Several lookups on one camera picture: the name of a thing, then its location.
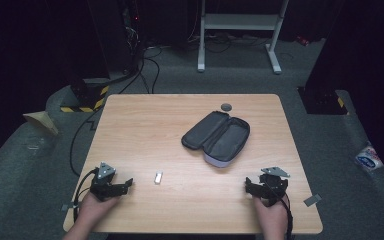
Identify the white blue plastic packet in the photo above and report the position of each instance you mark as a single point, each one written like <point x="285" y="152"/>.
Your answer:
<point x="368" y="158"/>

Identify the white metal stand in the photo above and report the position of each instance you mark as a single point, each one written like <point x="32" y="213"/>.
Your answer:
<point x="240" y="21"/>

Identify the black yellow striped stand base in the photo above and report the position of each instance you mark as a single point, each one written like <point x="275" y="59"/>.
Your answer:
<point x="323" y="101"/>
<point x="86" y="96"/>

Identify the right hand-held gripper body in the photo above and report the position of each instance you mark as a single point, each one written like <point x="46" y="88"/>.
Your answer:
<point x="273" y="186"/>

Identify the beige cardboard piece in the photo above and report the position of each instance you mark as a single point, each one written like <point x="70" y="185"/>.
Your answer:
<point x="43" y="120"/>

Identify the person's left hand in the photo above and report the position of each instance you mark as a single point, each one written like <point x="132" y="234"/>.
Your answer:
<point x="95" y="210"/>

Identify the grey tape strip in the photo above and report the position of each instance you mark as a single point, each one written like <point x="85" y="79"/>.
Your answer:
<point x="68" y="206"/>
<point x="312" y="200"/>

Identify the open dark grey pencil case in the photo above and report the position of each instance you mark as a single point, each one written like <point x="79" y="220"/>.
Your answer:
<point x="218" y="138"/>

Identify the small white eraser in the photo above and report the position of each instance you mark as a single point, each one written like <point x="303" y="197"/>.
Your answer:
<point x="158" y="177"/>

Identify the grey round table grommet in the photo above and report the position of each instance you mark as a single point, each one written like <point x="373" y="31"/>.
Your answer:
<point x="226" y="107"/>

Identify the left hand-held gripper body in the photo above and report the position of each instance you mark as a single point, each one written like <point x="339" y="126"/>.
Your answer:
<point x="101" y="181"/>

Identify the red small device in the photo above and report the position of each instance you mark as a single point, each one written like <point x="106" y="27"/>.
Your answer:
<point x="302" y="40"/>

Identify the person's right hand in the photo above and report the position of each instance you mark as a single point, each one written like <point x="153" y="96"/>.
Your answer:
<point x="271" y="215"/>

